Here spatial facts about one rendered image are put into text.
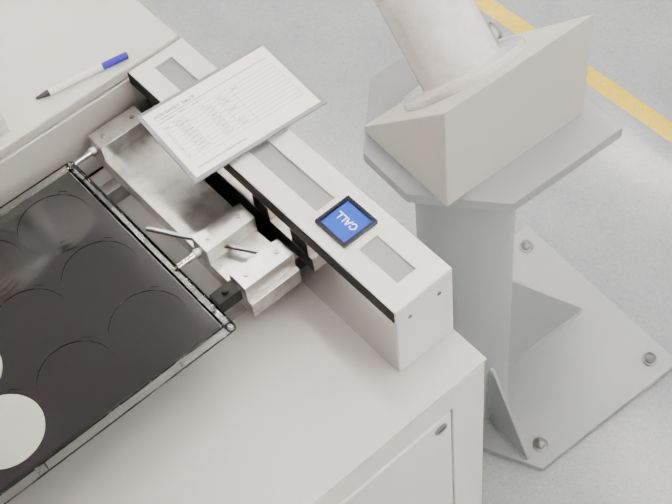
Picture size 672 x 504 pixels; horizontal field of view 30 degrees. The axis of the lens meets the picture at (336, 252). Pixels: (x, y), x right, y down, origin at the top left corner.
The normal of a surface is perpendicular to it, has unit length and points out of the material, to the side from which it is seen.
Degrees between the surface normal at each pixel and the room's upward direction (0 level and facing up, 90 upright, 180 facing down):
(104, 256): 0
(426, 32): 59
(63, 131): 90
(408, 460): 90
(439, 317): 90
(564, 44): 90
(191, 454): 0
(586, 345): 0
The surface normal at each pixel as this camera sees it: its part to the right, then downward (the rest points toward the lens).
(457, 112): 0.61, 0.62
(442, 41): -0.10, 0.31
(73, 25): -0.09, -0.58
